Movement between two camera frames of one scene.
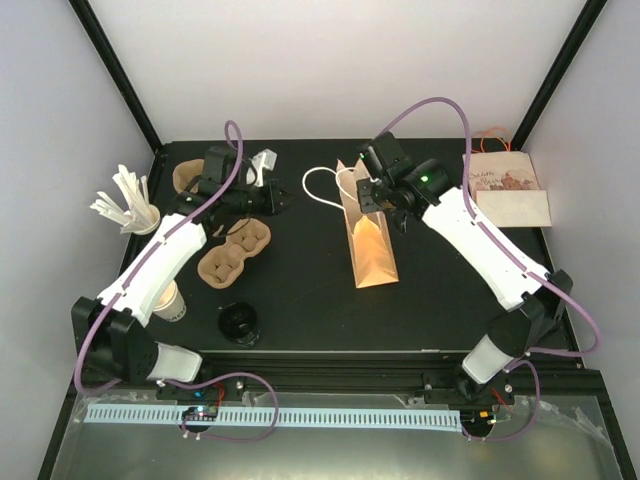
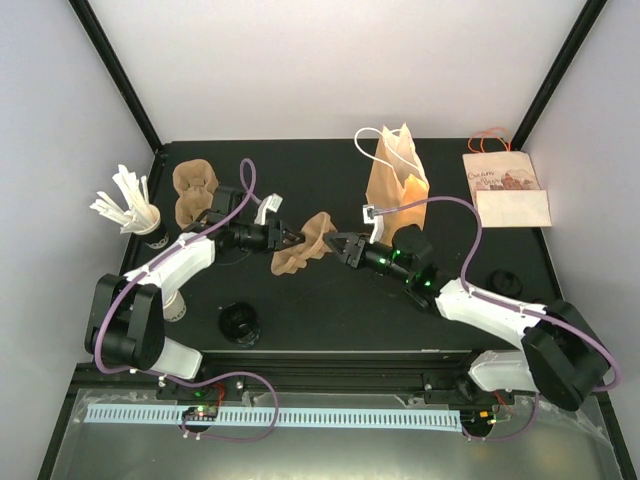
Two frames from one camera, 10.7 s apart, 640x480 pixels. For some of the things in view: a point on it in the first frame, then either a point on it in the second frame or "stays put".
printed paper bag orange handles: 505,184 stays put
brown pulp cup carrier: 222,265 to 288,260
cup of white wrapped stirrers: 131,208 stays put
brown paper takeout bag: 368,234 to 398,178
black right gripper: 368,204 to 353,253
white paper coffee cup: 171,303 stays put
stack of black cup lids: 239,322 stays put
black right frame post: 585,22 stays put
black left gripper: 272,206 to 274,238
